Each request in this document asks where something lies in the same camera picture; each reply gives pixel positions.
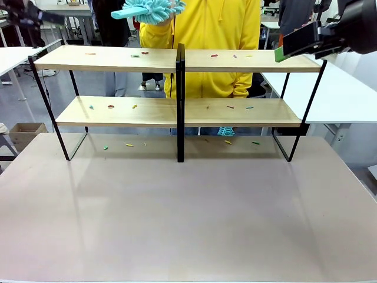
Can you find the background person dark clothes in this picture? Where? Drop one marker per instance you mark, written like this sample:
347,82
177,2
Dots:
113,20

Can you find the white background desk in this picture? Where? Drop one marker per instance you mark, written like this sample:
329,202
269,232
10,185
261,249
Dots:
66,10

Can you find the background person grey jacket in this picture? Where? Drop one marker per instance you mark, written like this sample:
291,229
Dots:
294,14

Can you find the teal chenille duster mitt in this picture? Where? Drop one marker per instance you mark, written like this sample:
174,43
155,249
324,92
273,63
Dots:
153,11
226,131

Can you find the person left forearm yellow sleeve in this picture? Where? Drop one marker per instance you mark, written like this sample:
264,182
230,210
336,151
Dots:
243,85

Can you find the large white side table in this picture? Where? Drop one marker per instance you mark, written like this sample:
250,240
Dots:
341,94

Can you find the person right forearm yellow sleeve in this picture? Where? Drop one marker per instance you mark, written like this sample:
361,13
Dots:
154,34

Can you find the person torso yellow hoodie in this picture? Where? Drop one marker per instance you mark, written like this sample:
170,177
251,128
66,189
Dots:
218,26

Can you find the open cardboard box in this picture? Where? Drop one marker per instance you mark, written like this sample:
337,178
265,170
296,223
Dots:
28,134

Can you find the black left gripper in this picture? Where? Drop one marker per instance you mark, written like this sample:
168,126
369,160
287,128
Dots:
20,11

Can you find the white table grey legs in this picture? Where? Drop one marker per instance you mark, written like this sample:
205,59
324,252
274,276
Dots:
14,59

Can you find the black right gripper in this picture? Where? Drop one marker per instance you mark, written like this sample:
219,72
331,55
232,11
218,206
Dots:
360,23

